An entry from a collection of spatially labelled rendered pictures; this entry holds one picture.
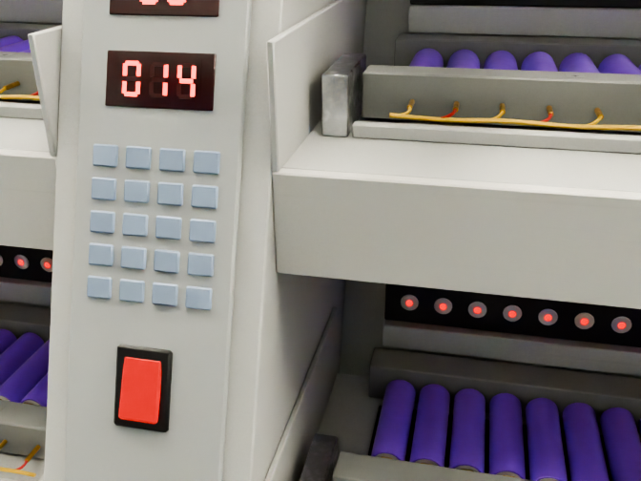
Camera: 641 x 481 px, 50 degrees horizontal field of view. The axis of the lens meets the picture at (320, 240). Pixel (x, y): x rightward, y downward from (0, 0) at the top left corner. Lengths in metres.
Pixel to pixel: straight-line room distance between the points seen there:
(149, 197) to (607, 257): 0.18
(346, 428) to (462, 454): 0.08
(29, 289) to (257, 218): 0.28
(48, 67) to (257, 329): 0.14
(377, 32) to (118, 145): 0.24
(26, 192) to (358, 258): 0.15
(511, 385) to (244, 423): 0.19
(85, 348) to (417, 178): 0.15
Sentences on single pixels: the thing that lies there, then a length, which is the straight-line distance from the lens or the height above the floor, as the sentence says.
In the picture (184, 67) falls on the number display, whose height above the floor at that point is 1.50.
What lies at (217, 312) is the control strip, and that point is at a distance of 0.28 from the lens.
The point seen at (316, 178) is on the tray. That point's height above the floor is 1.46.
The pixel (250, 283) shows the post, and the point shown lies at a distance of 0.28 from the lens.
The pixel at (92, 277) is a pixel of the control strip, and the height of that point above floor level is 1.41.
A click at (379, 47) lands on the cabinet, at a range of 0.48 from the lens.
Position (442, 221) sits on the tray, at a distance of 0.27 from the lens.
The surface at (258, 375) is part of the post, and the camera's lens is 0.28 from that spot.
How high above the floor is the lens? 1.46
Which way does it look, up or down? 5 degrees down
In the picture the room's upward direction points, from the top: 4 degrees clockwise
